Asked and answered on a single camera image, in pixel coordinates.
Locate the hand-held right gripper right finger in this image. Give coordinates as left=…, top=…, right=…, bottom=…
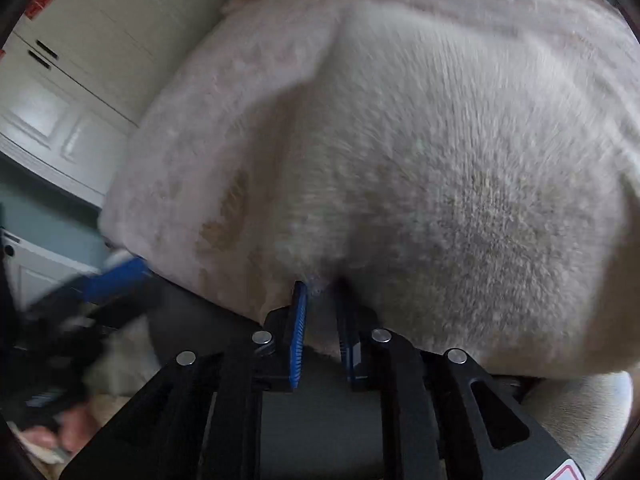
left=335, top=277, right=588, bottom=480

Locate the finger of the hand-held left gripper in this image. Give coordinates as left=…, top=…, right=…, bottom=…
left=75, top=252, right=162, bottom=321

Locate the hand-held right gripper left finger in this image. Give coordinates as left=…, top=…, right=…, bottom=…
left=60, top=280, right=308, bottom=480

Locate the person's left hand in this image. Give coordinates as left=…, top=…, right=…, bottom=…
left=54, top=404, right=104, bottom=454

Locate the cream fuzzy cloth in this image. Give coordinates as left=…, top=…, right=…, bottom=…
left=520, top=366, right=637, bottom=480
left=84, top=319, right=167, bottom=402

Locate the white low cabinet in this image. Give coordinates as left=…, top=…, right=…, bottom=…
left=0, top=226, right=103, bottom=322

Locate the white wardrobe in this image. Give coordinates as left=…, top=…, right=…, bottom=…
left=0, top=0, right=237, bottom=209

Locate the dark grey bed frame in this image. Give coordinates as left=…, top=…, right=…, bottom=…
left=150, top=284, right=528, bottom=480

